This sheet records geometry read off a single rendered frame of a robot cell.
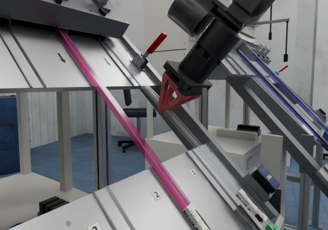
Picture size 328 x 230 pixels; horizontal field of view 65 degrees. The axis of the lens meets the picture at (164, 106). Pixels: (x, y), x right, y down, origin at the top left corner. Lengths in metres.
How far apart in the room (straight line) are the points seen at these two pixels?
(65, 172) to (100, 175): 0.14
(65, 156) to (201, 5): 0.66
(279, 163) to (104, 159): 0.53
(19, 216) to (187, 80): 0.61
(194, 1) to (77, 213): 0.36
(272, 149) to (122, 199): 0.57
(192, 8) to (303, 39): 3.65
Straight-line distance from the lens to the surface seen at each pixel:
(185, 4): 0.47
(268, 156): 0.85
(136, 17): 4.68
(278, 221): 0.55
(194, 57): 0.46
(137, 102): 4.56
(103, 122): 0.82
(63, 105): 0.89
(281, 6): 3.38
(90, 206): 0.33
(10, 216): 0.87
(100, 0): 0.66
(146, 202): 0.37
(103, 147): 0.83
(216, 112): 3.35
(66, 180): 0.95
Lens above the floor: 0.98
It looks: 5 degrees down
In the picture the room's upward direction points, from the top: straight up
